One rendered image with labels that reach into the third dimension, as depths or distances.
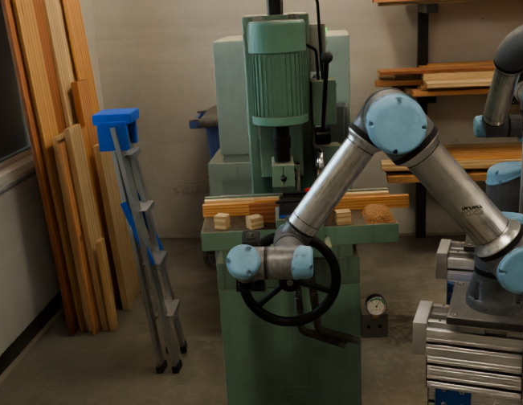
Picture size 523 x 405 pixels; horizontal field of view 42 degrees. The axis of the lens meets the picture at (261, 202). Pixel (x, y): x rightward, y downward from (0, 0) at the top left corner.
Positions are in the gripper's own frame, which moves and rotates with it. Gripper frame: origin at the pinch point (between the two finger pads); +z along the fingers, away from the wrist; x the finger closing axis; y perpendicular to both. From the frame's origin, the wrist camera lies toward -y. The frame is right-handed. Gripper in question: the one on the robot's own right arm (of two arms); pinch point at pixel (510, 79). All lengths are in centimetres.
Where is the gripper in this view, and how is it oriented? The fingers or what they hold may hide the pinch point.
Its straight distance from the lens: 272.2
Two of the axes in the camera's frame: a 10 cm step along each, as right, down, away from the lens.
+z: 1.1, -2.9, 9.5
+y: 1.9, 9.5, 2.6
